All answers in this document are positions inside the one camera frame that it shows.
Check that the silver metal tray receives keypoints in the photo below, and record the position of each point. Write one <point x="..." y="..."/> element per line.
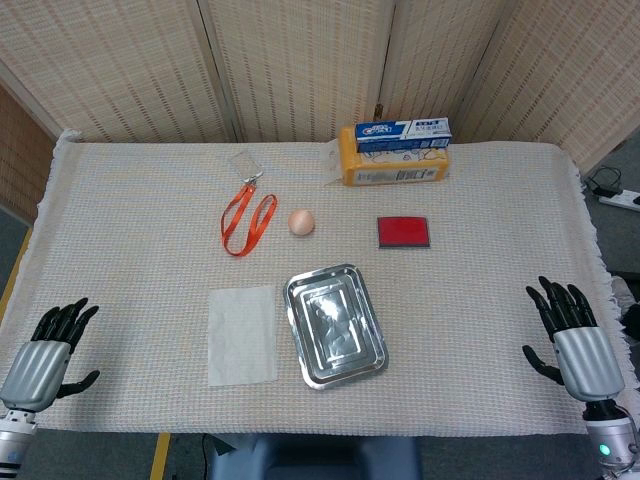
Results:
<point x="335" y="325"/>

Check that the white power strip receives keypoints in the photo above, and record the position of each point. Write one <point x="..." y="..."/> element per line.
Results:
<point x="620" y="198"/>

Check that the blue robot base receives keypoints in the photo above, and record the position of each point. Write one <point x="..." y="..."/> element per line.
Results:
<point x="310" y="457"/>

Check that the red ink pad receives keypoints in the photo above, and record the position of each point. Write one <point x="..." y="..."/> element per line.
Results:
<point x="403" y="232"/>

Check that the beige folding screen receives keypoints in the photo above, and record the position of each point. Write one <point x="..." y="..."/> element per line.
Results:
<point x="310" y="65"/>

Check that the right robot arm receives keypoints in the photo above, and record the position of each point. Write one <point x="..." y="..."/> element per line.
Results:
<point x="610" y="435"/>

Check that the blue white toothpaste box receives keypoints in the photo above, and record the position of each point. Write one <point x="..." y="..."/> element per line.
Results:
<point x="403" y="134"/>

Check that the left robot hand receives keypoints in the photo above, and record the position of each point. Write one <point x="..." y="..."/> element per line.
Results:
<point x="40" y="357"/>

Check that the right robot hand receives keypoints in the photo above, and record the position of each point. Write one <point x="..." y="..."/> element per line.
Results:
<point x="585" y="360"/>

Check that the beige egg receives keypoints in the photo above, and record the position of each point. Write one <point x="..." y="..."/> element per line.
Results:
<point x="301" y="222"/>

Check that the white woven tablecloth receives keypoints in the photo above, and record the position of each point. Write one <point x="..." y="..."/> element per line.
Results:
<point x="150" y="240"/>

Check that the white cloth napkin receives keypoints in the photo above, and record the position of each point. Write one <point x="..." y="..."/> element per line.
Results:
<point x="242" y="335"/>

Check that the yellow tissue pack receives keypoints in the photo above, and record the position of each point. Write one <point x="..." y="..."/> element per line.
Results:
<point x="395" y="167"/>

